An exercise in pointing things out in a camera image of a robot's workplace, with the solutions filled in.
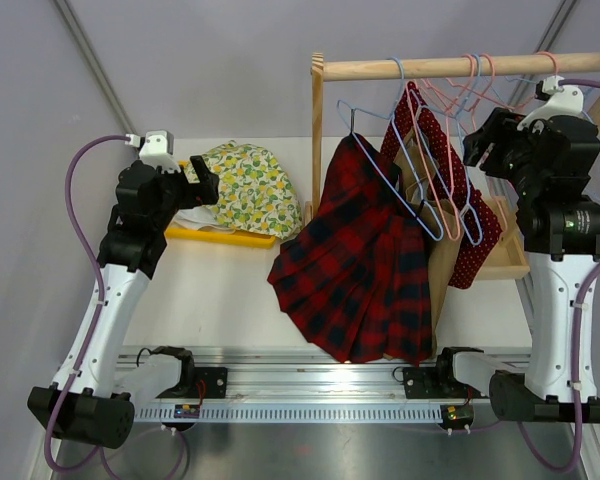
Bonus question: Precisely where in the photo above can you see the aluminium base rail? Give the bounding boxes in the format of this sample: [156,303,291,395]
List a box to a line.
[114,349,594,426]

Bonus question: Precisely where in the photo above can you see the yellow plastic tray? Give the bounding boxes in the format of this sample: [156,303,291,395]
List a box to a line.
[165,180,276,249]

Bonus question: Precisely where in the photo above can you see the lemon print skirt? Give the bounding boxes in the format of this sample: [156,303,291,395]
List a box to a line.
[202,141,303,240]

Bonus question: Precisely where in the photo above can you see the tan brown skirt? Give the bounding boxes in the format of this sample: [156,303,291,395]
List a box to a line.
[394,129,463,356]

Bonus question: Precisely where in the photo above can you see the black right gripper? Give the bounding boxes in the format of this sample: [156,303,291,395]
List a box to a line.
[463,108,546,200]

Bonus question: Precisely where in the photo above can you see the pink hanger with lemon skirt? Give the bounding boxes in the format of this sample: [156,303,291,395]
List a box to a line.
[438,51,560,117]

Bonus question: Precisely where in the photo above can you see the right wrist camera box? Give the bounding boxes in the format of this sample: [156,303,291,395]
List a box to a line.
[517,75,584,131]

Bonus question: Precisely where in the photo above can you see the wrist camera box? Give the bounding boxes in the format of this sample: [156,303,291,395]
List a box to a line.
[517,75,584,131]
[125,130,180,173]

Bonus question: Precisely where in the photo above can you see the red black plaid skirt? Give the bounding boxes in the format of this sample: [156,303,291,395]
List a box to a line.
[268,135,432,364]

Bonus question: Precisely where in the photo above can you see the red white polka-dot skirt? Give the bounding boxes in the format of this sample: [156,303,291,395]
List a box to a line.
[381,81,502,289]

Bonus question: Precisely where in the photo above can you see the blue hanger with plaid skirt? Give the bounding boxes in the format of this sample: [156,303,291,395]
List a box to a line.
[336,57,445,242]

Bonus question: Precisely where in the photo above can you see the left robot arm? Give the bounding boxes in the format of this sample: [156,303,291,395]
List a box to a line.
[27,156,219,449]

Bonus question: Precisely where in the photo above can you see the wooden rack left post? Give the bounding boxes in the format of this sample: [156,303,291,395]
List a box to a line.
[305,52,324,223]

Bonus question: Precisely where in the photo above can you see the wooden rack rod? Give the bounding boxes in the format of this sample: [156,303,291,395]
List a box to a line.
[323,52,600,82]

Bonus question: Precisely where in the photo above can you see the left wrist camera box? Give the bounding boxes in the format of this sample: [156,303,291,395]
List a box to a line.
[125,130,180,173]

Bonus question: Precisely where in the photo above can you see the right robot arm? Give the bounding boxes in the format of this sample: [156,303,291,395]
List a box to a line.
[403,107,600,424]

